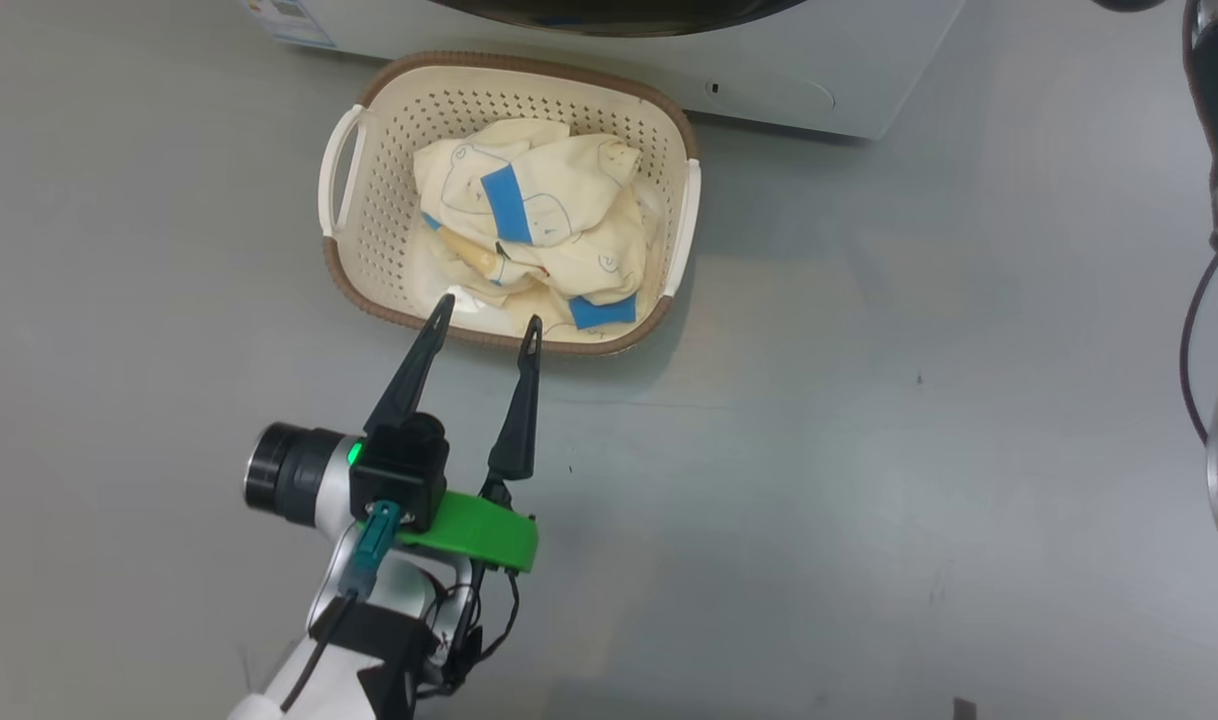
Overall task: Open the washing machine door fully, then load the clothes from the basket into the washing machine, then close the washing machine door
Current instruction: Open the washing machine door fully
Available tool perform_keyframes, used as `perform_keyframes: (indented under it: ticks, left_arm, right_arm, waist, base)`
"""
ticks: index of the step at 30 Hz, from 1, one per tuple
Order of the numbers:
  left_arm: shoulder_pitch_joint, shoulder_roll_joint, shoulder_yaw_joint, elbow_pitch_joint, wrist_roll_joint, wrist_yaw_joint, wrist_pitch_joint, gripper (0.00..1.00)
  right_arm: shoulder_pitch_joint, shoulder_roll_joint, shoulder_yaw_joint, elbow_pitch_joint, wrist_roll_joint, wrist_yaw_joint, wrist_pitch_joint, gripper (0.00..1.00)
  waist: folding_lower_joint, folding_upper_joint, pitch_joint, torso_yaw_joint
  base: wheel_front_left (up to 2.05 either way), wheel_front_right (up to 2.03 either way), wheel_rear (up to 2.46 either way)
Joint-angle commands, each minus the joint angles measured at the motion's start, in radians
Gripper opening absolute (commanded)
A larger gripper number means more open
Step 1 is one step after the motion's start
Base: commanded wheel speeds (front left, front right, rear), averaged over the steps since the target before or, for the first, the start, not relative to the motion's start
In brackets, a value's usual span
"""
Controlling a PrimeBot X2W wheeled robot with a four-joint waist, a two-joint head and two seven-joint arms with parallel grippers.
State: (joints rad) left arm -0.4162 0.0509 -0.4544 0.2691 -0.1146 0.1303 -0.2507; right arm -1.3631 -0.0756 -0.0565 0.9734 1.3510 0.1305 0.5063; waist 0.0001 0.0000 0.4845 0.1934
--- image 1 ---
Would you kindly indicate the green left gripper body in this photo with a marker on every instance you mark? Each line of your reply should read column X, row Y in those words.
column 479, row 530

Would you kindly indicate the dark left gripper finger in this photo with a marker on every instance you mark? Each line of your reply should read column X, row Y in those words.
column 414, row 370
column 519, row 420

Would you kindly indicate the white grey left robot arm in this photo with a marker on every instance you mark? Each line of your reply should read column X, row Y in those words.
column 319, row 690

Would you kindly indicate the cream perforated laundry basket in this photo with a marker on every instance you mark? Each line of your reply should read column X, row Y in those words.
column 389, row 160

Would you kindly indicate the white washing machine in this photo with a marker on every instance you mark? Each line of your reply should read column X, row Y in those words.
column 769, row 70

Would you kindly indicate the blue white energy label sticker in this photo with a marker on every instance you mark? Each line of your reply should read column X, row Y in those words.
column 289, row 20

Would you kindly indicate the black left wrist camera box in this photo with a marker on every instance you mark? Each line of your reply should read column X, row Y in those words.
column 404, row 470

